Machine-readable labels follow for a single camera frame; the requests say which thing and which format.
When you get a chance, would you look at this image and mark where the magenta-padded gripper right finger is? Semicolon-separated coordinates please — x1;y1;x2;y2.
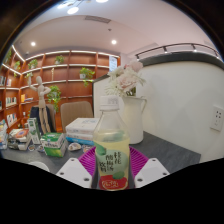
129;146;171;189

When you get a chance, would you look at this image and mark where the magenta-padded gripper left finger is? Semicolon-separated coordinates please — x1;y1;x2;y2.
55;146;99;190

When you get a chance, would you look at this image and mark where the clear bottle of yellow drink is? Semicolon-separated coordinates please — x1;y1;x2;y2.
92;95;131;192

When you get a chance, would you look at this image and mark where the small round patterned ornament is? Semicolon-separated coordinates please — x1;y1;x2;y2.
67;142;83;152
82;144;94;154

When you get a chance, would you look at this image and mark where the green tissue box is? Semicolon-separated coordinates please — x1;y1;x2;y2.
39;132;69;158

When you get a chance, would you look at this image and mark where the white vase with pale flowers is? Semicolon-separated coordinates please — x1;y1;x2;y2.
104;60;148;145

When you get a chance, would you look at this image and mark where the tan upholstered chair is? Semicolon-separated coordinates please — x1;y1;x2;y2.
59;100;94;133

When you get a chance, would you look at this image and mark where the dark office chair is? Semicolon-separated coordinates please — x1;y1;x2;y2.
29;105;56;133

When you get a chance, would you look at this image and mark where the wooden artist mannequin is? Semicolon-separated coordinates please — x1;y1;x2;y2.
27;75;53;134

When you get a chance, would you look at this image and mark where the wooden shelf unit with books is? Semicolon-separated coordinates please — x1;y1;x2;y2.
0;44;122;134

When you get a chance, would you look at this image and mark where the white framed notice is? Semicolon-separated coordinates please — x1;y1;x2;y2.
108;55;119;72

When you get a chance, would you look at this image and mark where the ceiling air vent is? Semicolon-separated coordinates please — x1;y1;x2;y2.
83;15;112;24

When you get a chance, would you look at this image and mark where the ceiling lamp with round bulbs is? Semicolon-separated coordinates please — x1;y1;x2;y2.
56;0;109;15

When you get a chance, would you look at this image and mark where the white wall outlet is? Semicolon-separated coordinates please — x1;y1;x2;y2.
209;105;224;132

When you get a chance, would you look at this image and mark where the black ceiling track rail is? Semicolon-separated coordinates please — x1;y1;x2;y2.
134;42;221;61

